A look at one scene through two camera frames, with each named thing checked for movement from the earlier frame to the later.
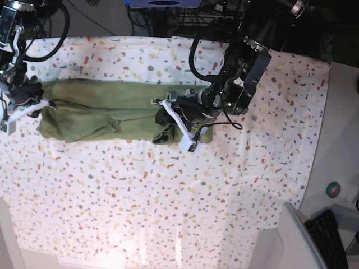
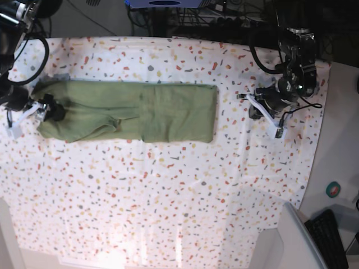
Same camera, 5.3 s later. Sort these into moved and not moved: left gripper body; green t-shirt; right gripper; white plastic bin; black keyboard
Moved: right gripper; left gripper body
Not moved: green t-shirt; white plastic bin; black keyboard
